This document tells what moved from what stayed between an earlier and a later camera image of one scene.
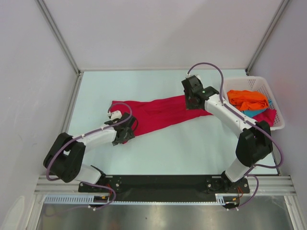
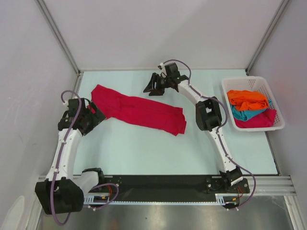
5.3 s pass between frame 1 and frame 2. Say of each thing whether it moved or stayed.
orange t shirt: stayed
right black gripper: moved
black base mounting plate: stayed
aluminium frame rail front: stayed
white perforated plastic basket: stayed
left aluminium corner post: stayed
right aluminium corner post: stayed
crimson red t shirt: moved
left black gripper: moved
